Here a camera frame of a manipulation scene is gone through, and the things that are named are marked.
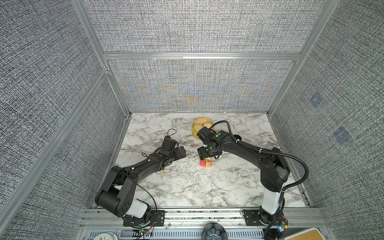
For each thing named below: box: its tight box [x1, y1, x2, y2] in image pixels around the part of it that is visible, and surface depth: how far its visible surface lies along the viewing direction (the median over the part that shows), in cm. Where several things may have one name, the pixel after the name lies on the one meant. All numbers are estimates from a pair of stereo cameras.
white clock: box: [93, 231, 119, 240], surface depth 67 cm
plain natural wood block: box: [205, 157, 212, 168], surface depth 92 cm
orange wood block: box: [200, 160, 206, 167], surface depth 93 cm
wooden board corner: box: [283, 227, 325, 240], surface depth 66 cm
